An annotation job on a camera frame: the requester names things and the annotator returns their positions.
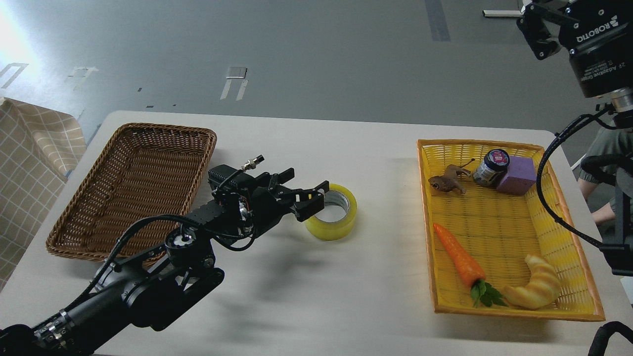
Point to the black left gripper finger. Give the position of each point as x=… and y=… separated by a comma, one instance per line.
x=307, y=203
x=281, y=178

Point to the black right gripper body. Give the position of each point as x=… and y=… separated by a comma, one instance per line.
x=596, y=34

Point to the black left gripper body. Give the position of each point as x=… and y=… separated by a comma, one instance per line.
x=268, y=205

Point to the yellow tape roll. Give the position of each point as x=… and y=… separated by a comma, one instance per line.
x=341, y=209

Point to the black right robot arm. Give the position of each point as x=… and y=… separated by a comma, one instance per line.
x=615, y=170

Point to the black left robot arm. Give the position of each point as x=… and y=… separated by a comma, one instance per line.
x=163, y=265

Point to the white metal stand base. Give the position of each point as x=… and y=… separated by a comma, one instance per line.
x=496, y=13

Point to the brown wicker basket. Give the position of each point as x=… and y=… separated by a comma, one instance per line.
x=144, y=170

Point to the brown toy animal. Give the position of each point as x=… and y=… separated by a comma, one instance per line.
x=448, y=181

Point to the purple foam block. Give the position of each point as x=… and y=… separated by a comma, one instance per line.
x=519, y=177

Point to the small dark jar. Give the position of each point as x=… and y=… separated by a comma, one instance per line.
x=493, y=166

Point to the orange toy carrot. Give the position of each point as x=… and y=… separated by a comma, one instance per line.
x=469, y=270

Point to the yellow plastic basket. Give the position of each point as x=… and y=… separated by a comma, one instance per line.
x=499, y=230

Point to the beige checkered cloth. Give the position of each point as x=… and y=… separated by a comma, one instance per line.
x=39, y=148

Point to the toy croissant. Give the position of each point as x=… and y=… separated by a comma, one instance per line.
x=543, y=288

